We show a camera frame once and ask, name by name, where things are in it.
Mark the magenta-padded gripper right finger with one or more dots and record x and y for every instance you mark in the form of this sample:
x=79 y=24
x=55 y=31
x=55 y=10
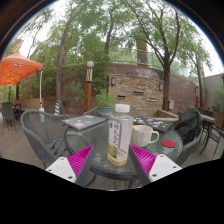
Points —
x=165 y=166

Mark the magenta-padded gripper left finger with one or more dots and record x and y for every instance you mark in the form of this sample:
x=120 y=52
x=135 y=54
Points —
x=61 y=168

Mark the clear drink bottle white cap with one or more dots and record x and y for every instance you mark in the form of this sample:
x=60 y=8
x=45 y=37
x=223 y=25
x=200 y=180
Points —
x=120 y=136

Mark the flat round red coaster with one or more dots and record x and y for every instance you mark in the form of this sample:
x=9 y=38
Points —
x=168 y=143

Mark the white ceramic mug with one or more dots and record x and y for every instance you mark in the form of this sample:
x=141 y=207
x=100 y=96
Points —
x=141 y=136

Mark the black laptop with stickers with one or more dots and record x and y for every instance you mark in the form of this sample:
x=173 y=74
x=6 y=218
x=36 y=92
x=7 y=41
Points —
x=155 y=124

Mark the black jacket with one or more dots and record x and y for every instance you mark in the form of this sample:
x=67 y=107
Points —
x=188 y=125

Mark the grey laptop with stickers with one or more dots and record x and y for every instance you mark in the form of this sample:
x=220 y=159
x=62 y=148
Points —
x=83 y=122

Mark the dark metal patio chair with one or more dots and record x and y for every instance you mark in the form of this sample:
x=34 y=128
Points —
x=215 y=135

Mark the blue yellow striped cone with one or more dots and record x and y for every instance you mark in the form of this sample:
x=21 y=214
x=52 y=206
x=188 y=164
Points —
x=57 y=108

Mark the round dark patio table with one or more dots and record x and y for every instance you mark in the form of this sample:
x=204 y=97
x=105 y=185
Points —
x=207 y=117

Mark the group of dark patio chairs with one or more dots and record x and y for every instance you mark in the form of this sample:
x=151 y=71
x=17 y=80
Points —
x=8 y=113

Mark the dark forked tree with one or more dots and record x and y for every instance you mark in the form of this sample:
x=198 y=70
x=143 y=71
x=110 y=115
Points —
x=165 y=90

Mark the green plant in teal pot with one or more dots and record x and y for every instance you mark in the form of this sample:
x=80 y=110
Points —
x=105 y=100

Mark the slender leaning tree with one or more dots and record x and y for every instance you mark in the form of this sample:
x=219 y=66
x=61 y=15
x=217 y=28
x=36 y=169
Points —
x=59 y=86

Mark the orange canopy tent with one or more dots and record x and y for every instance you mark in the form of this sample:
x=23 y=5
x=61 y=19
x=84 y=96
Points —
x=16 y=68

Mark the grey wall utility box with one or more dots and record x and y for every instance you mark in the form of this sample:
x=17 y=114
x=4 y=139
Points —
x=171 y=104

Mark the wooden lamp post white globe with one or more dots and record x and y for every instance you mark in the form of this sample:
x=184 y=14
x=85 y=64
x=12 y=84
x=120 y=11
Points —
x=88 y=93

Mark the wall lantern lamp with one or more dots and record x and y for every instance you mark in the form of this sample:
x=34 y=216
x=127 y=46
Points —
x=161 y=86
x=113 y=81

